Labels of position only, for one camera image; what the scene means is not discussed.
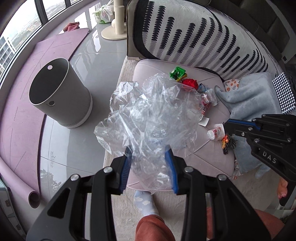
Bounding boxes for clear plastic bag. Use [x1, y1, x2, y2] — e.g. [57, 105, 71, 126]
[94, 74, 203, 192]

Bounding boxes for white plastic bottle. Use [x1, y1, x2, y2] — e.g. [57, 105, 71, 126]
[206, 88, 218, 106]

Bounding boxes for grey round trash bin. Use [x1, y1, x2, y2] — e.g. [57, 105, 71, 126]
[29, 58, 93, 128]

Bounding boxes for small red white wrapper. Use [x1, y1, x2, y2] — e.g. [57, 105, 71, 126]
[207, 123, 225, 141]

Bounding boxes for light blue fleece blanket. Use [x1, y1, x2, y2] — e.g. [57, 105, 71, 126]
[214, 72, 282, 179]

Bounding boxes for pink quilted ottoman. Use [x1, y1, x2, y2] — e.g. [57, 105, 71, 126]
[120, 59, 234, 177]

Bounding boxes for small white medicine box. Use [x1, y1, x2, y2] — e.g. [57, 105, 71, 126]
[199, 116, 209, 127]

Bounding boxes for left grey sock foot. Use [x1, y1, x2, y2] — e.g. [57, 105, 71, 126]
[133, 190, 159, 216]

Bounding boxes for orange print pillow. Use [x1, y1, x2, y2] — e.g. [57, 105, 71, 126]
[224, 79, 240, 92]

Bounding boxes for blue blister card package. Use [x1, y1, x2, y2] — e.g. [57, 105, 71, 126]
[197, 83, 208, 93]

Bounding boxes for person's rust trouser legs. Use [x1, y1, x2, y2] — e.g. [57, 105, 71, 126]
[135, 207, 285, 241]

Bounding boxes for red knitted ball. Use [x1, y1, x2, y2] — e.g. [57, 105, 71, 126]
[181, 78, 199, 90]

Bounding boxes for green snack wrapper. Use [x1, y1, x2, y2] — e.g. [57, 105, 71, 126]
[170, 66, 187, 82]

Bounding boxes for patterned white black blanket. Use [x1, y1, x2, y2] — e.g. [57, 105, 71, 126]
[133, 1, 276, 79]

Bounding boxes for pink yoga mat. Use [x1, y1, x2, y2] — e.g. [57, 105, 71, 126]
[1, 28, 89, 208]

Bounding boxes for round white side table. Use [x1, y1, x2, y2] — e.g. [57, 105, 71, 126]
[101, 1, 127, 41]

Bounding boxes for pink slippers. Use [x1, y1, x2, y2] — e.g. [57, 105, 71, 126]
[63, 22, 80, 32]

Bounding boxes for white plastic shopping bag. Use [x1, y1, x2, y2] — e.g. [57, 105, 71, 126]
[93, 3, 114, 24]

